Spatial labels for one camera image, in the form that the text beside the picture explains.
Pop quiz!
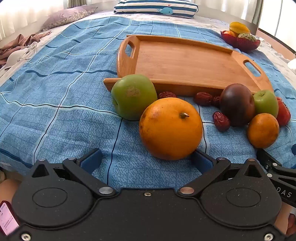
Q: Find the blue white striped pillow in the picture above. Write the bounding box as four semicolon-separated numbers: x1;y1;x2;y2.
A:
113;0;199;19

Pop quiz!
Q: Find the dark purple plum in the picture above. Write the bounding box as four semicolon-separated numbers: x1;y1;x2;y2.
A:
220;83;256;127

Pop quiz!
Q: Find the wooden tray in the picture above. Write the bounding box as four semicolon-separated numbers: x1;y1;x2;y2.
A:
103;35;274;97

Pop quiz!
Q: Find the white bra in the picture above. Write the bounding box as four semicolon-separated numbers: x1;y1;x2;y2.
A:
4;42;38;69

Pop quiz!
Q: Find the brown clothes pile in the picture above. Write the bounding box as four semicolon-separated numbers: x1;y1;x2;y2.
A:
0;31;52;66

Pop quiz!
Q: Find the small orange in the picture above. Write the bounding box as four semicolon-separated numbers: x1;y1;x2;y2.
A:
247;113;280;149

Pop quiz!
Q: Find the phone with red case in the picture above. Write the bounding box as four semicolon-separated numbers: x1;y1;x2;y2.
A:
0;201;20;236

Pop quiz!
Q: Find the white sheer curtain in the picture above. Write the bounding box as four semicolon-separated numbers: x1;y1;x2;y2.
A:
0;0;70;41

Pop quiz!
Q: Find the green custard apple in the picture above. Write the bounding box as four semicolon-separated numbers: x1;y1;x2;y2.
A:
238;33;257;42

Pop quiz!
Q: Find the large green apple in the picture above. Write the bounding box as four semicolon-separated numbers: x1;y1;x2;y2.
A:
111;74;158;121

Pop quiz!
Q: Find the person's left leg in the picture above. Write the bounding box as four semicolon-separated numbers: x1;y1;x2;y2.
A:
0;178;22;204

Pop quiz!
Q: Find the person's leg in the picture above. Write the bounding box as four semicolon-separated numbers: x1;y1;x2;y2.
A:
274;203;296;237
0;178;22;204

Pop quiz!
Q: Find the small green apple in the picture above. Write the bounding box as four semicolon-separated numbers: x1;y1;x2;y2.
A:
253;90;279;118

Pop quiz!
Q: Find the yellow star fruit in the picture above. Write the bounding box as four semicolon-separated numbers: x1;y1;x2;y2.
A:
229;22;251;35

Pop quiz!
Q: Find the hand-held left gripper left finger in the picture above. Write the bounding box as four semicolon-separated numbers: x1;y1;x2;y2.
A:
31;148;116;199

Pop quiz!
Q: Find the person's right leg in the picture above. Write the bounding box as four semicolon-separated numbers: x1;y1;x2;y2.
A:
274;203;296;237

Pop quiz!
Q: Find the red apple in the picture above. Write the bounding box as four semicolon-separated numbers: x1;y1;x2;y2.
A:
276;97;291;126

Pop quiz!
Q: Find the purple floral pillow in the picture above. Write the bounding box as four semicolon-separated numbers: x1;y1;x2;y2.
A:
40;6;99;32

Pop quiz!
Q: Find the blue checked blanket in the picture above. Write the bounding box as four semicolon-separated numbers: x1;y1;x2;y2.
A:
0;16;296;184

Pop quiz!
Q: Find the large orange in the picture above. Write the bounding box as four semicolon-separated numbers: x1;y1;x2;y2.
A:
139;97;203;161

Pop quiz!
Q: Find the red glass bowl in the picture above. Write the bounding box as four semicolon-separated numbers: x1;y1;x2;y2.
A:
220;30;261;52

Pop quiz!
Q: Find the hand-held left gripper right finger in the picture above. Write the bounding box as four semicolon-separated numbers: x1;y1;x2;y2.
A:
178;149;267;199

